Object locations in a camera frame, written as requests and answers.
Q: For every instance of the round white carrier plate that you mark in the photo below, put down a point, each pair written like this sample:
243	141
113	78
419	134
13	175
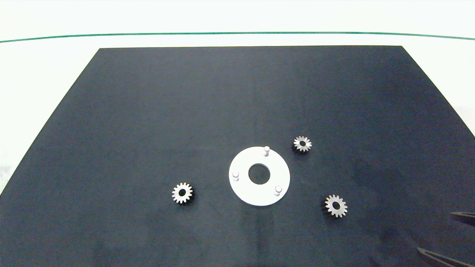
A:
259	194

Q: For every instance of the dark table mat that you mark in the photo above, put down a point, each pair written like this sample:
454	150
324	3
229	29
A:
185	111

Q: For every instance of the thin green tape line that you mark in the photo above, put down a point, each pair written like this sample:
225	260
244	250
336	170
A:
237	32

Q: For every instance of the small steel planetary gear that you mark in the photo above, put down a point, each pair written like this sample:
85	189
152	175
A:
298	144
177	193
331	207

